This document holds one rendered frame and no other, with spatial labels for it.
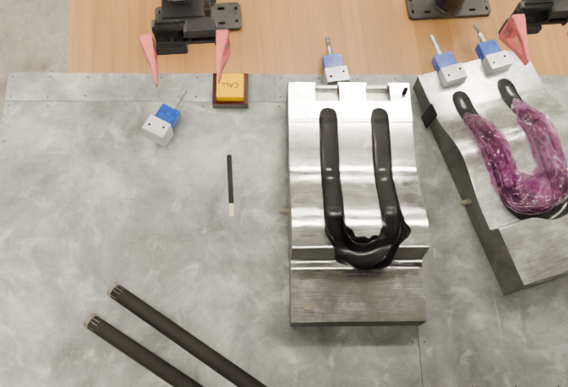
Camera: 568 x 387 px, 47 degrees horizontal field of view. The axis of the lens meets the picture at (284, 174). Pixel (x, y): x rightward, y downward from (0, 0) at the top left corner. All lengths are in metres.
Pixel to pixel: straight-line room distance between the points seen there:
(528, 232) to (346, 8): 0.68
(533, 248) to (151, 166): 0.80
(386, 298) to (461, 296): 0.18
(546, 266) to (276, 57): 0.73
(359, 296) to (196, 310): 0.32
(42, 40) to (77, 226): 1.31
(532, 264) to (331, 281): 0.38
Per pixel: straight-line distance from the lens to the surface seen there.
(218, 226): 1.38
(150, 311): 1.31
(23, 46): 2.64
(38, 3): 2.72
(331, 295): 1.29
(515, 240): 1.35
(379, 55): 1.57
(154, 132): 1.41
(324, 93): 1.43
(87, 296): 1.39
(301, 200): 1.28
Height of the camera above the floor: 2.12
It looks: 69 degrees down
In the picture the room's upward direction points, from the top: 6 degrees clockwise
